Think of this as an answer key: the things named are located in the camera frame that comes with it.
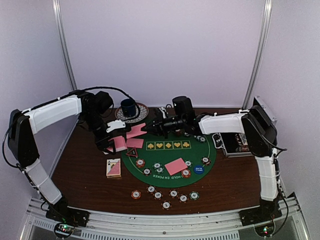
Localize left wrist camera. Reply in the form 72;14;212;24
106;120;126;133

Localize aluminium poker chip case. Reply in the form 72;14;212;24
212;95;277;158

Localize front aluminium rail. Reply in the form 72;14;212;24
18;197;311;240

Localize patterned ceramic saucer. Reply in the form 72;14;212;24
114;102;149;124

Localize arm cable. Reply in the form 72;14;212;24
74;85;140;118
264;144;288;226

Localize left aluminium frame post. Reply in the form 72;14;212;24
52;0;78;91

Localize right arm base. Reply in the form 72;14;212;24
239;207;282;238

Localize blue small blind button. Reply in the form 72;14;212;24
193;165;205;175

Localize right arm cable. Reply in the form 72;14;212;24
264;144;288;226

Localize playing card box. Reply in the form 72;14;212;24
106;158;121;178

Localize right aluminium frame post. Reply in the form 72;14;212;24
241;0;273;109

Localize dark blue mug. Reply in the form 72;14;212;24
120;98;136;118

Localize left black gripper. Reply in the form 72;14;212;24
81;110;116;155

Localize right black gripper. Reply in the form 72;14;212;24
142;111;186;139

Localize pink card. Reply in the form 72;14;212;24
126;122;147;139
126;138;144;149
164;157;188;176

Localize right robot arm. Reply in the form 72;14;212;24
142;96;282;221

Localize pink playing card deck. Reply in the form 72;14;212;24
109;135;127;152

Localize scattered brown chip three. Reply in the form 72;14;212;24
161;201;172;210

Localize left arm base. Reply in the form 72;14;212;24
45;208;90;239

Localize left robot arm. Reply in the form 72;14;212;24
6;91;116;222

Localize aluminium frame post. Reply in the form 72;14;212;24
241;0;273;109
52;0;78;91

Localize scattered brown chip two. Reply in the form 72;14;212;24
153;191;163;200

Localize triangular black red dealer button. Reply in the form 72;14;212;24
125;147;139;158

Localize green chips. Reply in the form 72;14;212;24
194;135;207;143
185;160;193;168
152;162;164;174

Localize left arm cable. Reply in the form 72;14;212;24
74;85;140;118

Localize green poker chip stack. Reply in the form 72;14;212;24
189;191;200;201

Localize round green poker mat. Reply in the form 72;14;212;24
121;133;217;188

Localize red poker chip stack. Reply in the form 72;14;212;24
131;190;142;200

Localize scattered brown chip one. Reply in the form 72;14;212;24
146;185;156;194

